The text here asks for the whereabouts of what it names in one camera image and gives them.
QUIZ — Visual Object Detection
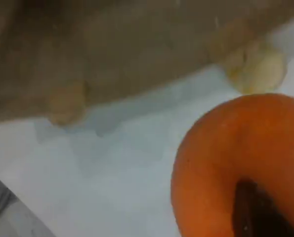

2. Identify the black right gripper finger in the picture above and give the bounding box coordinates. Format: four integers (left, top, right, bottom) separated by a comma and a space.
231, 179, 294, 237

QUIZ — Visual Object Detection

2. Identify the orange fruit with stem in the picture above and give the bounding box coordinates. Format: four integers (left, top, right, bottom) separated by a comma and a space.
170, 93, 294, 237

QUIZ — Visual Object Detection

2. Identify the brown jute tote bag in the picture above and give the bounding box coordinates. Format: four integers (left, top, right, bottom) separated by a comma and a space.
0, 0, 294, 126

